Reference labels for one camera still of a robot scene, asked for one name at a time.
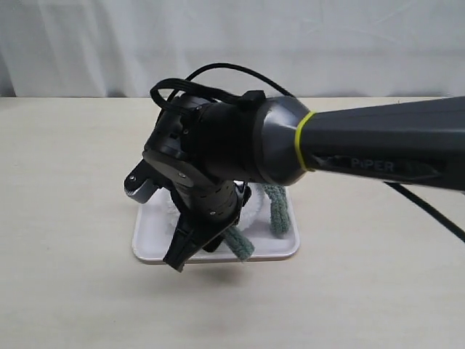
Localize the white backdrop curtain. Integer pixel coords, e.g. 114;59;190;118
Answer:
1;1;464;97

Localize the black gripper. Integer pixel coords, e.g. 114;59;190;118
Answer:
163;180;251;272

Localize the white plush snowman toy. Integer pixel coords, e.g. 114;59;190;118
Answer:
149;184;264;235

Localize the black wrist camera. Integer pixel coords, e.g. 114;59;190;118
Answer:
124;160;163;204

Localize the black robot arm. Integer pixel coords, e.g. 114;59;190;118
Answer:
141;91;464;270

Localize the white rectangular tray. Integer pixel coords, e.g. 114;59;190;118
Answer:
132;190;300;265

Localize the green knitted scarf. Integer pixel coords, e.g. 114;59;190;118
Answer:
222;184;291;262

